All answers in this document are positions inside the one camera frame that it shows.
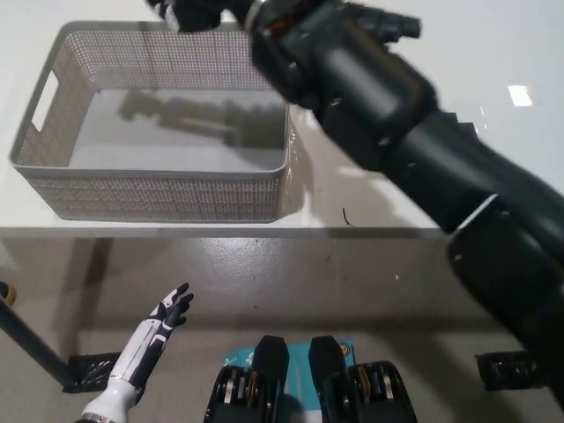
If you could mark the black floor base plate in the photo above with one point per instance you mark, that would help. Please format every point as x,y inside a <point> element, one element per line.
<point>94,368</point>
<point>506,368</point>

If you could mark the black teal robot body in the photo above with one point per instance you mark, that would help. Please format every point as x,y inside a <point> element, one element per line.
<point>273,388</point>

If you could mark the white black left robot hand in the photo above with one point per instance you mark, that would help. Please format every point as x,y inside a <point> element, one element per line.
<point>141,352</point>

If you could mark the grey perforated plastic basket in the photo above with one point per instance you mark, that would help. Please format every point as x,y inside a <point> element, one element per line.
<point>154,198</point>

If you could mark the dark metal stand pole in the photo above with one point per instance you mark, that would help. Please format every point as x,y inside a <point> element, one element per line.
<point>31,339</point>

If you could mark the orange brown caster wheel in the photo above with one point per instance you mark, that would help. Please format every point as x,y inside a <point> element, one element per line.
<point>8,293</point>

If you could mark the bronze and black camera tripod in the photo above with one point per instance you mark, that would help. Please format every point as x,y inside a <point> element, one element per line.
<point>396,24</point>

